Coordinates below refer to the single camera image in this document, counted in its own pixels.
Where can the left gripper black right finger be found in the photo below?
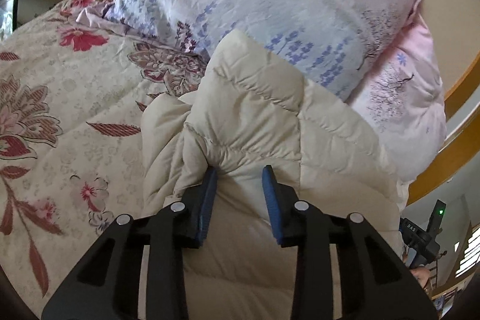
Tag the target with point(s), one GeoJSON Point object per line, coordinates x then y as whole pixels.
{"type": "Point", "coordinates": [374, 282]}

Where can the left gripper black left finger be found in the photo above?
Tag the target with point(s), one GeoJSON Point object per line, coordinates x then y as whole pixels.
{"type": "Point", "coordinates": [105, 282]}

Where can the beige quilted down jacket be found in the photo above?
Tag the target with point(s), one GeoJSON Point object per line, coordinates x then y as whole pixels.
{"type": "Point", "coordinates": [253, 109]}

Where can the person's right hand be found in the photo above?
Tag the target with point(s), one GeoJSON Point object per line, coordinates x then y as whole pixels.
{"type": "Point", "coordinates": [422, 275]}

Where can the right pink floral pillow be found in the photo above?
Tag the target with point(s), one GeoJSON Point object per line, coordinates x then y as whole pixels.
{"type": "Point", "coordinates": [402, 99]}

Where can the floral bed quilt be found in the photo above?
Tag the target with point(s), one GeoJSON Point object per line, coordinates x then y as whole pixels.
{"type": "Point", "coordinates": [74, 87]}

